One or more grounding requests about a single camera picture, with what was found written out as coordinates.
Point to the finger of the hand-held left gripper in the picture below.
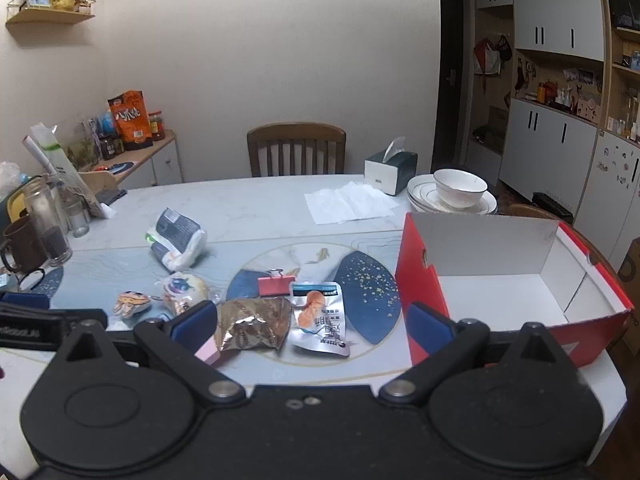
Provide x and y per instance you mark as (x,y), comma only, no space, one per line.
(25,300)

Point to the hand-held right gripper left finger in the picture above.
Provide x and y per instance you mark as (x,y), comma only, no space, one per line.
(192,324)

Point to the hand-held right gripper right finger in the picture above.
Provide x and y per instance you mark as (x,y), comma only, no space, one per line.
(427,331)

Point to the pink eraser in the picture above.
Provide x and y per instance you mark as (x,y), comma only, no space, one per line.
(207,355)

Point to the round cartoon snack packet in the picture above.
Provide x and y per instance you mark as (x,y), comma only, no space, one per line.
(182,287)

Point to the red cardboard box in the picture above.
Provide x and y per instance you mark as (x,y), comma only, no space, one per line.
(425,280)

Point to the small cartoon crab packet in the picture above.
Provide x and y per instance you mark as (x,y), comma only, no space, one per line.
(131,302)

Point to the red binder clip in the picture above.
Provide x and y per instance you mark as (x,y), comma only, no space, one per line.
(275,285)

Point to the silver snack packet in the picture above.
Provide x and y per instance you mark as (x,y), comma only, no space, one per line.
(320,327)

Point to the marble desktop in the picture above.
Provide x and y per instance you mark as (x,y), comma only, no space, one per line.
(240,210)

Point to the black eyeglasses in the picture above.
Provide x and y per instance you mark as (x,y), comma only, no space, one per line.
(30,277)

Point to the brown mug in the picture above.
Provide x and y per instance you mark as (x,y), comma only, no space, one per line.
(22,245)

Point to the tall glass jar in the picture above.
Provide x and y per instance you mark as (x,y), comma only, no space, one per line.
(50,240)

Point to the white and dark tissue pack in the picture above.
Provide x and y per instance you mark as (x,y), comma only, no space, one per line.
(175,232)

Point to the small glass shaker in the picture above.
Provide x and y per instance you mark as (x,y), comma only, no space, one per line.
(79,220)

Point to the white gold-rimmed plate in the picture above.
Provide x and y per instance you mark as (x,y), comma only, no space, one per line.
(492,208)

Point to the stack of white plates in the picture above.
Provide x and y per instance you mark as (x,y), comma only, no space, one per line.
(420,190)

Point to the white gold-rimmed bowl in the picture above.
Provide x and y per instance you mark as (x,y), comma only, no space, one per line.
(460,187)

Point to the white paper napkin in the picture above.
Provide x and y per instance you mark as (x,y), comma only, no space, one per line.
(345,205)

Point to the green tissue box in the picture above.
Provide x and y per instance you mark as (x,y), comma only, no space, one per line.
(385,177)

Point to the white side cabinet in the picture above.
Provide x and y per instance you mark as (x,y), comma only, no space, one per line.
(160,165)

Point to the blue round mat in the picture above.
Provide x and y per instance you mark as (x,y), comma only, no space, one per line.
(119,167)

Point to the black basket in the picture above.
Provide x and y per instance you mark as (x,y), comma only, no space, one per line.
(550,205)

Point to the red-lidded jar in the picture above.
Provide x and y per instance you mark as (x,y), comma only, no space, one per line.
(156,127)

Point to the orange snack bag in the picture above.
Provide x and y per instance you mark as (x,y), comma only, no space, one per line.
(131,120)

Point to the white lower cabinet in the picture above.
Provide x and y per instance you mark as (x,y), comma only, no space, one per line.
(545,150)

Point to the wooden slatted chair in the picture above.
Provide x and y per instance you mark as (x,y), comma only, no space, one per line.
(295,132)

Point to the white cabinet with stickers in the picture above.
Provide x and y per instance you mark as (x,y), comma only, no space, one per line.
(610,185)

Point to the dark door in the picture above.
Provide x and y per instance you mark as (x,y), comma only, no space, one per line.
(450,85)

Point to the hanging red and white bags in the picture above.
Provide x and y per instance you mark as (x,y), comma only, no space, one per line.
(492,57)

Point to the wooden shelf unit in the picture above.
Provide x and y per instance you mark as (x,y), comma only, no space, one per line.
(625,60)

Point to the wooden wall shelf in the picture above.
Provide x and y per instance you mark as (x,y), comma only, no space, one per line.
(50,17)

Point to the white upper wall cabinet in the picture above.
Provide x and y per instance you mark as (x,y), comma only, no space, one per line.
(550,5)

